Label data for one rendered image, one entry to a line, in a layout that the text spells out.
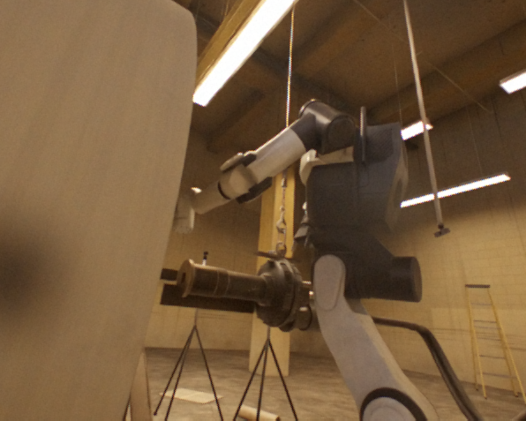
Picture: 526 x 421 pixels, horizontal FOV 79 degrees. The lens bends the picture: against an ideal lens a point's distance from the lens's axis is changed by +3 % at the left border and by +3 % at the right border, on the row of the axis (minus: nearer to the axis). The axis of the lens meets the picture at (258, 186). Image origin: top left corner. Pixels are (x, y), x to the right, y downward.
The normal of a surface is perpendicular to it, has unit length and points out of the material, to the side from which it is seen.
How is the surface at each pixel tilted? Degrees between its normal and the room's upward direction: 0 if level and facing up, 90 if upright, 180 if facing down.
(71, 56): 80
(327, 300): 90
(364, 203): 115
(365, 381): 90
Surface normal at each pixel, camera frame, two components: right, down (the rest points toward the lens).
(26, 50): 0.56, -0.40
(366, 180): -0.48, -0.38
